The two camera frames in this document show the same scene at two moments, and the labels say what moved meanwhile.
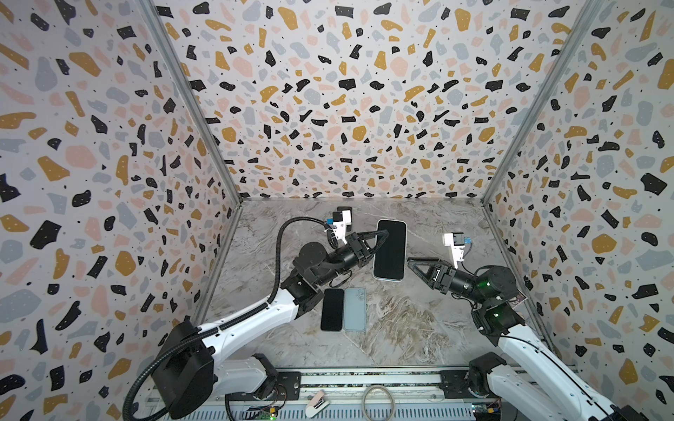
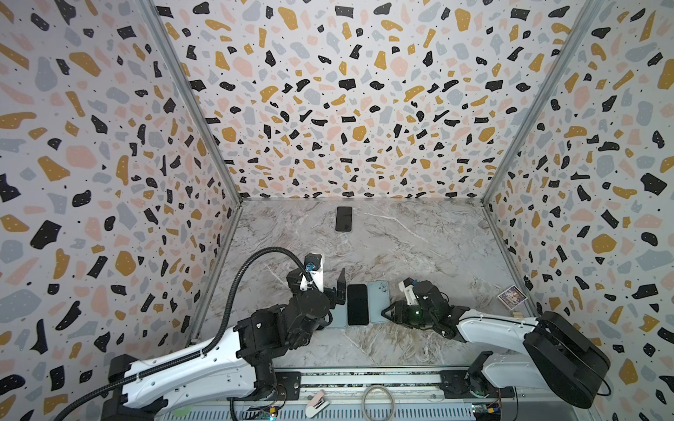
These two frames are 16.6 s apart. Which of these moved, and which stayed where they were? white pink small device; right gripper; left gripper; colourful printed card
Moved: left gripper; right gripper
Stayed: colourful printed card; white pink small device
